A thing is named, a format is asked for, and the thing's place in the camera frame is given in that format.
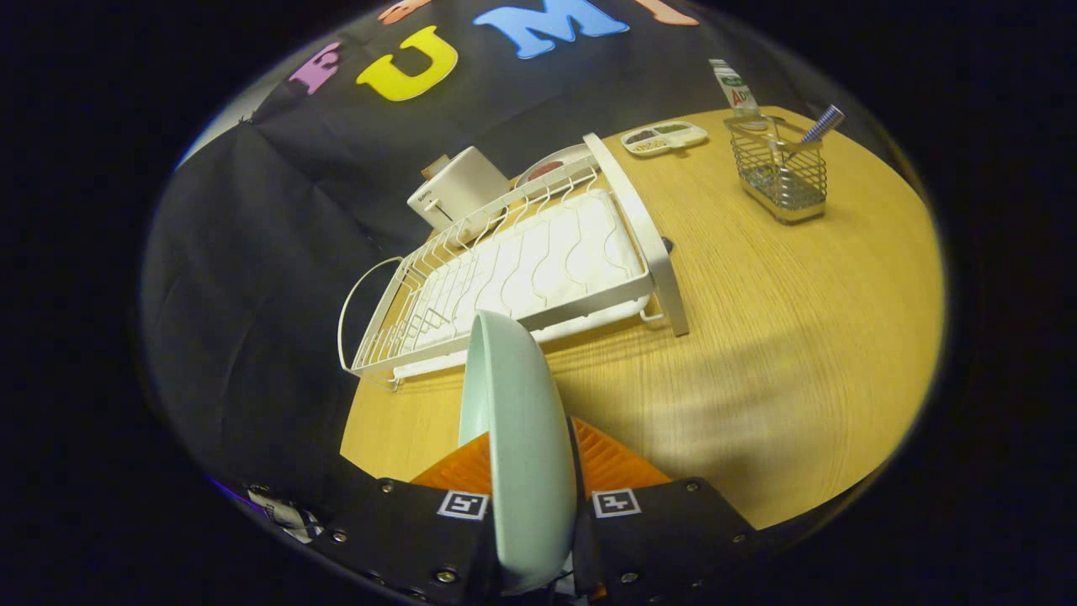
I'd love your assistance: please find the white drink bottle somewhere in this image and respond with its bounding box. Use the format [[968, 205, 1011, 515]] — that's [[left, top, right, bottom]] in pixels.
[[708, 59, 762, 119]]

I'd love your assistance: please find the small beige plate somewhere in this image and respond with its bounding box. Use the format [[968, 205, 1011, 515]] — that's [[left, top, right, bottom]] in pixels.
[[515, 143, 597, 190]]

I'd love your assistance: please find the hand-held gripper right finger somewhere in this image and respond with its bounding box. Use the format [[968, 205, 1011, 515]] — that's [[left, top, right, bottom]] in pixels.
[[565, 416, 758, 603]]

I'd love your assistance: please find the pale green plate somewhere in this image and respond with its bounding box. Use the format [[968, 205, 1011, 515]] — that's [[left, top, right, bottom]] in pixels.
[[458, 309, 578, 595]]

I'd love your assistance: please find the metal spoon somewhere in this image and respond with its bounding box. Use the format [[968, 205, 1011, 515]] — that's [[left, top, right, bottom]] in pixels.
[[783, 104, 846, 165]]

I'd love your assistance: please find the white toaster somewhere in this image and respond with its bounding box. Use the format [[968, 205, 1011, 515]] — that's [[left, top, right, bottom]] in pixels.
[[407, 146, 512, 232]]

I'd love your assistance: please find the metal wire basket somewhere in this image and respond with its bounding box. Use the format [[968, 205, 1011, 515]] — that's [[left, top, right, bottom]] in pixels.
[[724, 114, 830, 225]]

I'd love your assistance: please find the white wire dish rack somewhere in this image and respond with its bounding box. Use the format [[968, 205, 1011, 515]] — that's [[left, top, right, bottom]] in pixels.
[[337, 132, 691, 392]]

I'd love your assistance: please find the black backdrop cloth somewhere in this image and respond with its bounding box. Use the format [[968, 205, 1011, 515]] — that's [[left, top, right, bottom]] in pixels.
[[139, 0, 884, 489]]

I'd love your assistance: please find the white divided condiment tray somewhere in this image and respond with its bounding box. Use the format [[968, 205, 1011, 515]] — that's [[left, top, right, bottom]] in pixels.
[[620, 120, 709, 158]]

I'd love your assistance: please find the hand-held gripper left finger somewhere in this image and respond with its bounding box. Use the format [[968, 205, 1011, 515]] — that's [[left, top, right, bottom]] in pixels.
[[244, 432, 504, 606]]

